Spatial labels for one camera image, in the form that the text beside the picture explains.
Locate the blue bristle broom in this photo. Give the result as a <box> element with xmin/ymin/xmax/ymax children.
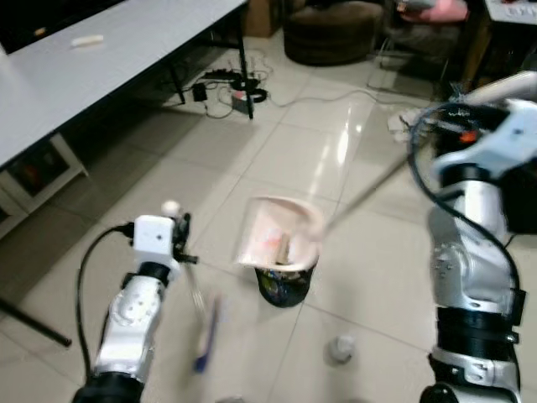
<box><xmin>161</xmin><ymin>199</ymin><xmax>224</xmax><ymax>375</ymax></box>

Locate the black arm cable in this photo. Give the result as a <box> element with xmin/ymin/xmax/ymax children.
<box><xmin>406</xmin><ymin>102</ymin><xmax>523</xmax><ymax>295</ymax></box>
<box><xmin>75</xmin><ymin>222</ymin><xmax>137</xmax><ymax>374</ymax></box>

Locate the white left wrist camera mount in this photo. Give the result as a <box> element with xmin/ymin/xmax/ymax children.
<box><xmin>132</xmin><ymin>215</ymin><xmax>180</xmax><ymax>270</ymax></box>

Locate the white low cabinet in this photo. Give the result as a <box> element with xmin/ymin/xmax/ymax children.
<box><xmin>0</xmin><ymin>133</ymin><xmax>90</xmax><ymax>221</ymax></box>

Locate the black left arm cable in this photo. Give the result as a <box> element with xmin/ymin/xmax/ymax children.
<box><xmin>75</xmin><ymin>222</ymin><xmax>137</xmax><ymax>374</ymax></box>

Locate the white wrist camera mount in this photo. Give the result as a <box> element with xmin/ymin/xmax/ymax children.
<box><xmin>435</xmin><ymin>98</ymin><xmax>537</xmax><ymax>182</ymax></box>
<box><xmin>132</xmin><ymin>215</ymin><xmax>180</xmax><ymax>270</ymax></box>

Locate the brown round ottoman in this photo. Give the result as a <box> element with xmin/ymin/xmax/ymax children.
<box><xmin>283</xmin><ymin>0</ymin><xmax>388</xmax><ymax>67</ymax></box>

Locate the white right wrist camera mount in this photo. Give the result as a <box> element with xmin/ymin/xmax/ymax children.
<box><xmin>435</xmin><ymin>98</ymin><xmax>537</xmax><ymax>182</ymax></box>

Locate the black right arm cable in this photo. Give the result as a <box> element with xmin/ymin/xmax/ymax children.
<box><xmin>406</xmin><ymin>102</ymin><xmax>523</xmax><ymax>295</ymax></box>

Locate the long white table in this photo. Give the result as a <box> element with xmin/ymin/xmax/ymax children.
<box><xmin>0</xmin><ymin>0</ymin><xmax>255</xmax><ymax>347</ymax></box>

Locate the white tray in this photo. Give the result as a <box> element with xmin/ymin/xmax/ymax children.
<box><xmin>485</xmin><ymin>0</ymin><xmax>537</xmax><ymax>25</ymax></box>

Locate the pink long-handled dustpan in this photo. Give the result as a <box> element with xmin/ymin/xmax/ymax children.
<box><xmin>234</xmin><ymin>71</ymin><xmax>537</xmax><ymax>270</ymax></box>

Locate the pink cushion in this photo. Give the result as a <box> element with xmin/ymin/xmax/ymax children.
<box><xmin>394</xmin><ymin>0</ymin><xmax>471</xmax><ymax>26</ymax></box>

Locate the black power strip with cables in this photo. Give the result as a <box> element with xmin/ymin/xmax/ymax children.
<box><xmin>191</xmin><ymin>69</ymin><xmax>271</xmax><ymax>114</ymax></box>

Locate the black trash bin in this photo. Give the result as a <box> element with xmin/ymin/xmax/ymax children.
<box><xmin>255</xmin><ymin>259</ymin><xmax>321</xmax><ymax>309</ymax></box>

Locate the black box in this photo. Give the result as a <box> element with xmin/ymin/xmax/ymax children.
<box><xmin>503</xmin><ymin>164</ymin><xmax>537</xmax><ymax>236</ymax></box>

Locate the small white block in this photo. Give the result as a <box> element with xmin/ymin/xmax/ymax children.
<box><xmin>70</xmin><ymin>34</ymin><xmax>105</xmax><ymax>48</ymax></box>

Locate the crumpled white paper ball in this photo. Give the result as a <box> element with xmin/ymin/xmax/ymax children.
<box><xmin>326</xmin><ymin>335</ymin><xmax>358</xmax><ymax>364</ymax></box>

